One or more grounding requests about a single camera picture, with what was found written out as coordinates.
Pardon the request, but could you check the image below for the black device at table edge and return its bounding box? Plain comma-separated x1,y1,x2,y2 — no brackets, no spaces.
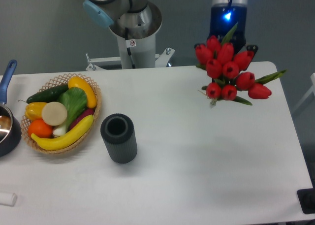
297,188,315,214

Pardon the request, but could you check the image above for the orange fruit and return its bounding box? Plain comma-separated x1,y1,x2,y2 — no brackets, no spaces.
28,119,53,138

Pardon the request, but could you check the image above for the yellow squash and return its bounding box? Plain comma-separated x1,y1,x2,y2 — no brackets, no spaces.
68,76,97,108

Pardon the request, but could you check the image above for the yellow banana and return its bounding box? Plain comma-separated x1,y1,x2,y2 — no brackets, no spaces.
31,115,94,151

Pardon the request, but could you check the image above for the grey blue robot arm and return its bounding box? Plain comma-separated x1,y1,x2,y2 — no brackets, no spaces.
83,0,248,63

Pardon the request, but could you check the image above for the green cucumber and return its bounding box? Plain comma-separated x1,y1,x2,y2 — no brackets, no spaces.
19,85,68,104

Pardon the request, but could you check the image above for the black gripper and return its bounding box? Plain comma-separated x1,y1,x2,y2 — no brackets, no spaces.
194,3,258,60

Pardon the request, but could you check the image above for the yellow bell pepper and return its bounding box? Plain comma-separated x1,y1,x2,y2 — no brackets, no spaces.
25,102,47,121

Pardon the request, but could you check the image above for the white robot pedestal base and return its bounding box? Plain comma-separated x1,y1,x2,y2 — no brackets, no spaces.
83,0,175,69

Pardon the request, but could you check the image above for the white furniture piece at right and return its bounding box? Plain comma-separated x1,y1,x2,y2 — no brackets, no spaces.
292,73,315,117

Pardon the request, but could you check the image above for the purple eggplant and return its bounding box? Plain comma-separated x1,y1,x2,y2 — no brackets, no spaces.
69,108,95,130

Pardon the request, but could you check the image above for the dark pot with blue handle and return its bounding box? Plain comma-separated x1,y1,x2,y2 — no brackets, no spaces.
0,60,22,157

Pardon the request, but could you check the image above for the green bok choy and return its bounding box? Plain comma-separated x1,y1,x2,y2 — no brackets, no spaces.
53,87,87,137

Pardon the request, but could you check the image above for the beige round disc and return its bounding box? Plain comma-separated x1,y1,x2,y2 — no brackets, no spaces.
41,102,67,126

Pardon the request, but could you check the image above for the white cylinder object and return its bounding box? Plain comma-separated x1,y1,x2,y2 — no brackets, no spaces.
0,192,18,207

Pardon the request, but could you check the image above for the dark grey ribbed vase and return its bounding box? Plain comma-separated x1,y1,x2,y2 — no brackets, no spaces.
100,113,137,164

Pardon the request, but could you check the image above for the red tulip bouquet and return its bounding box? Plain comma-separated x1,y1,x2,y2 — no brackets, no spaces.
195,24,286,108

